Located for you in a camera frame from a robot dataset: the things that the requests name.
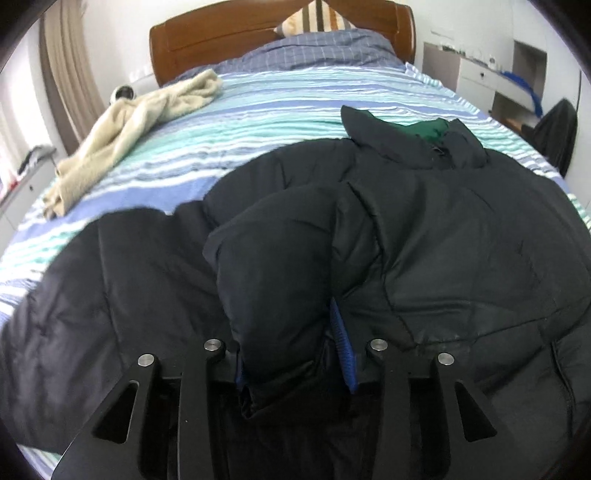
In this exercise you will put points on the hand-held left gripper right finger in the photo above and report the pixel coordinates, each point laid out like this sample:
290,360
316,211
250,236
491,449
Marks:
344,350

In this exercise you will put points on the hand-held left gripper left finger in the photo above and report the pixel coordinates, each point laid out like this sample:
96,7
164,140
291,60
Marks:
198,392

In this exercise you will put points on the black puffer jacket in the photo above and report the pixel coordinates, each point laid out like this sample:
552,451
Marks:
415,230

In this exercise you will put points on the striped blue green bed sheet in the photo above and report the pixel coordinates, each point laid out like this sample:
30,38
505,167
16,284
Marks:
277,120

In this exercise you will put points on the white side cabinet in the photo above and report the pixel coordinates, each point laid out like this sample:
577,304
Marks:
23,198

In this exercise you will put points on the cream fleece garment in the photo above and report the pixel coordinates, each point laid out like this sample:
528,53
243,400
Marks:
138,115

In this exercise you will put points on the dark clutter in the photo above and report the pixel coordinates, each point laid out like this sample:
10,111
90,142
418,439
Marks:
37,159

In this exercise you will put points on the white desk with drawers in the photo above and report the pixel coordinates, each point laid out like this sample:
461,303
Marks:
475,81

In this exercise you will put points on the blue checked pillow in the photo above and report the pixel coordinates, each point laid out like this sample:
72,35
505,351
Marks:
323,50

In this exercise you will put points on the black chair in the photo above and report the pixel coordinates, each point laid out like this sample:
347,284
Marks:
556,134

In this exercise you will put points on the small white round fan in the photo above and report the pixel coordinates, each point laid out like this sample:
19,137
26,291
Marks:
123,93

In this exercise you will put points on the blue curved object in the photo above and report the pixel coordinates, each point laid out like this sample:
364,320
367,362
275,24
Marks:
531,92

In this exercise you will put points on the brown striped pillow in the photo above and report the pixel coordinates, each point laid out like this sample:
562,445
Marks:
314,16

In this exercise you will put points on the wooden bed headboard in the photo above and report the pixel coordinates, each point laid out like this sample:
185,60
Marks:
207,32

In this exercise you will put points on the beige curtain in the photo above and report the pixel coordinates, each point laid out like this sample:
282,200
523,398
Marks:
69,69

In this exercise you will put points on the white wall socket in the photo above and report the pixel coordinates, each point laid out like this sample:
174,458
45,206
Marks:
141,72

